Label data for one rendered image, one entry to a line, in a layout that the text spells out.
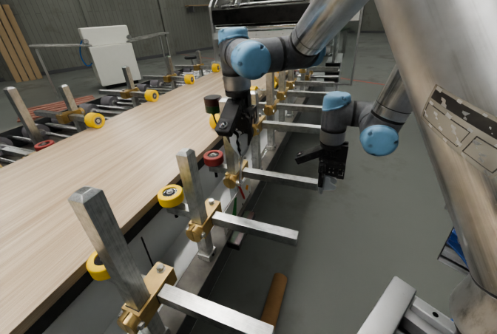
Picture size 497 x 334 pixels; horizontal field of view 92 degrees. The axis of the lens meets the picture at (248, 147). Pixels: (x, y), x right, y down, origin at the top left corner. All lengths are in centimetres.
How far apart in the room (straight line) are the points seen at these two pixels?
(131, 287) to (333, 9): 62
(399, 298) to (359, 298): 117
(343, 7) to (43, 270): 82
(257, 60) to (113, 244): 43
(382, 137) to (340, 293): 119
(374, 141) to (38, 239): 89
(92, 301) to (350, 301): 125
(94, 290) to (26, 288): 16
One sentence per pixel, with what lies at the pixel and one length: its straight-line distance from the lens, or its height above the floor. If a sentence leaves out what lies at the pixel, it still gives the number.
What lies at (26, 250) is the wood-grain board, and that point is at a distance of 87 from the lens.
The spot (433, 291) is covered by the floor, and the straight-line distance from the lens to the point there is 185.
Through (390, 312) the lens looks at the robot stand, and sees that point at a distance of 48.
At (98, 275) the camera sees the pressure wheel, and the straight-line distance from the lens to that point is 70.
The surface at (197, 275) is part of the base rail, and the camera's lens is 85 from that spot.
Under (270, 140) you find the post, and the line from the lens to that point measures 136.
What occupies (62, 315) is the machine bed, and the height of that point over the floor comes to 79.
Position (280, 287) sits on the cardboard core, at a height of 7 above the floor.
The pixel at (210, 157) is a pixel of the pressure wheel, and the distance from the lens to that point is 96.
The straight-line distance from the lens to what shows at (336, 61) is 299.
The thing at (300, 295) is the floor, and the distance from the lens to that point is 160.
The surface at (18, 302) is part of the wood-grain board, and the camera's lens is 76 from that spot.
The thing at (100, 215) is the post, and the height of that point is 112.
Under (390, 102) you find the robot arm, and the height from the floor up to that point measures 121.
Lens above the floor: 139
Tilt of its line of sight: 29 degrees down
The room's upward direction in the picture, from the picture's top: 4 degrees counter-clockwise
